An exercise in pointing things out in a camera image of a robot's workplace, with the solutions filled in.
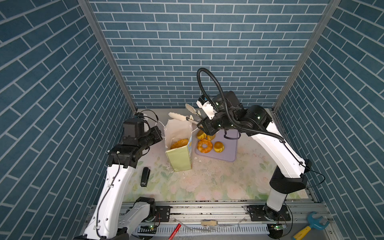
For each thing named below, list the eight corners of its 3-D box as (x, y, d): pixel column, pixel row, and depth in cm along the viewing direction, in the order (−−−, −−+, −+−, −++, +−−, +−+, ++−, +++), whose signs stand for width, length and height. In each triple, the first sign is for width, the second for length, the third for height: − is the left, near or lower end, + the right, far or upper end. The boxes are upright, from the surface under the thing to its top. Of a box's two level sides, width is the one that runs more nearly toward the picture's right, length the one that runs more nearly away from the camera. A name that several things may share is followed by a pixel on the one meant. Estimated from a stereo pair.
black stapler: (141, 186, 84) (139, 184, 81) (145, 169, 91) (143, 167, 88) (147, 186, 84) (145, 184, 81) (150, 169, 91) (149, 167, 88)
